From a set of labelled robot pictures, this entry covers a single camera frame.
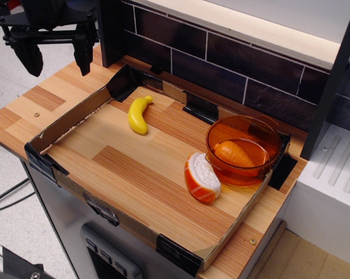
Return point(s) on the brass screw right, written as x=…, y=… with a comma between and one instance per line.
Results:
x=252, y=241

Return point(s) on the cardboard fence with black tape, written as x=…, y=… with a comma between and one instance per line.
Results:
x=89, y=167

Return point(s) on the orange toy carrot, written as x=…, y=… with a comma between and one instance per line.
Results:
x=232, y=157

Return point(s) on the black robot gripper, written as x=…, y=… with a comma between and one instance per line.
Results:
x=51, y=22

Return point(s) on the dark grey vertical post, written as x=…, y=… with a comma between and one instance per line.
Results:
x=323, y=114

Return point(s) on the yellow toy banana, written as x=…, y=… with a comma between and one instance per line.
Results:
x=135, y=114

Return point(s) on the grey toy oven front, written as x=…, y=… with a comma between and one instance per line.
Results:
x=107, y=261

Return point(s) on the toy salmon sushi piece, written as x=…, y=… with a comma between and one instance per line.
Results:
x=200, y=178

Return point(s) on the transparent orange plastic pot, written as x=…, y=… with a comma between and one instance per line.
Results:
x=260, y=141

